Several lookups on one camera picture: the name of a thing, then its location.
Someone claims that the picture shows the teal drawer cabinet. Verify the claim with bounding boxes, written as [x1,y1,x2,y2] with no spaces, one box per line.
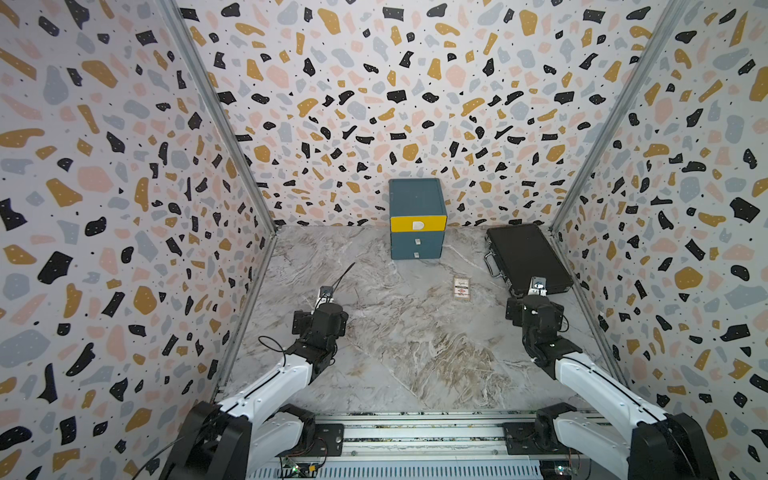
[388,178,447,252]

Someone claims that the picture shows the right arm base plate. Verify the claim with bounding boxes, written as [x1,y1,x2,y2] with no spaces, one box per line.
[502,421,580,456]

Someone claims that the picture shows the teal bottom drawer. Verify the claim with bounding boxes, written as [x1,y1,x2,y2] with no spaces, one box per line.
[391,245,442,260]

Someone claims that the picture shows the small circuit board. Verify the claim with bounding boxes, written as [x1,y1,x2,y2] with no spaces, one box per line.
[280,461,321,479]

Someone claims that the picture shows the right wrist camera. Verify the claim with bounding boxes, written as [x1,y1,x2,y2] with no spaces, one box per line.
[528,276,547,296]

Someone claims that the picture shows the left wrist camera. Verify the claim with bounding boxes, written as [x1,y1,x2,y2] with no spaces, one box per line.
[317,286,334,304]

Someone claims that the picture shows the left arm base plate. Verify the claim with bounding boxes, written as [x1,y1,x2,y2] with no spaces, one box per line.
[283,423,345,459]

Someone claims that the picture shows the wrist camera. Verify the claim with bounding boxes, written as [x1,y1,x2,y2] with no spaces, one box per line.
[317,286,334,304]
[528,276,547,296]

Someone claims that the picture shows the small card packet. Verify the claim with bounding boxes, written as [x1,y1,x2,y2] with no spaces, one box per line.
[453,277,471,301]

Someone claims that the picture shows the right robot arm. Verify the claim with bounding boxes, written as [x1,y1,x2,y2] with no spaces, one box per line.
[506,294,719,479]

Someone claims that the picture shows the yellow top drawer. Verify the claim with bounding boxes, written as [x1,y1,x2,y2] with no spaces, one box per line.
[390,215,447,233]

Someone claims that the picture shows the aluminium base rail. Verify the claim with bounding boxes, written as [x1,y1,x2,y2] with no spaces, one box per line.
[164,410,685,480]

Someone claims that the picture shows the teal drawer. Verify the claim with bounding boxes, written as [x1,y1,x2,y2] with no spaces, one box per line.
[391,245,442,260]
[391,231,445,249]

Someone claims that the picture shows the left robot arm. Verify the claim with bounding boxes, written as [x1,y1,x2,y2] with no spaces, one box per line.
[160,301,349,479]

